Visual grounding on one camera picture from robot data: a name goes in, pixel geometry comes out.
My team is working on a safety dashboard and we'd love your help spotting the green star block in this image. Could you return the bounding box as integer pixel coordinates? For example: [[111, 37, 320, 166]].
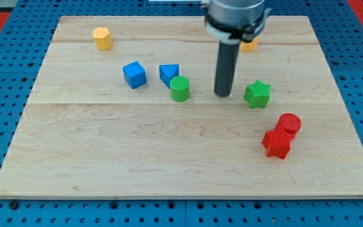
[[244, 79, 271, 108]]

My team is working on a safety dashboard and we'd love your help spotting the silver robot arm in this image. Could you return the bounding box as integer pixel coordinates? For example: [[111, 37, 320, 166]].
[[204, 0, 271, 45]]

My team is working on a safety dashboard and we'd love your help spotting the yellow block behind arm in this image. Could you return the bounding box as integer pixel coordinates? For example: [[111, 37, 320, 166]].
[[240, 37, 259, 52]]

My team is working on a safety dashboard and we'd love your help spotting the red star block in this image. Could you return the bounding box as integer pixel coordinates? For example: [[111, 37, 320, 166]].
[[262, 129, 295, 160]]

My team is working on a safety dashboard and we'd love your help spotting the green cylinder block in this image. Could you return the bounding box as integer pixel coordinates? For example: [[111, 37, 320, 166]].
[[170, 76, 190, 102]]

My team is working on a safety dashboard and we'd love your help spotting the blue triangle block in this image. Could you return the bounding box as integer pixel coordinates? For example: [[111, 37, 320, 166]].
[[159, 64, 180, 89]]

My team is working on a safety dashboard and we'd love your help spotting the light wooden board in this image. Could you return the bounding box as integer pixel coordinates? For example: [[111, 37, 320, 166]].
[[0, 16, 363, 200]]

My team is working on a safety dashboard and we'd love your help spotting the blue cube block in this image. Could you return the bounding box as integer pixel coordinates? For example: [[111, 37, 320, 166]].
[[122, 61, 147, 89]]

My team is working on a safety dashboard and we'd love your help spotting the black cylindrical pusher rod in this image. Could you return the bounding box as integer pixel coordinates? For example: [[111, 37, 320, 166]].
[[214, 42, 240, 97]]

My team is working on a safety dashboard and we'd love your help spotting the yellow hexagon block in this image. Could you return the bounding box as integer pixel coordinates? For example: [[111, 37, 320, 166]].
[[91, 27, 113, 50]]

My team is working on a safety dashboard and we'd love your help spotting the red cylinder block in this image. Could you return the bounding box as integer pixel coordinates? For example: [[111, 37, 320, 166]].
[[275, 113, 302, 136]]

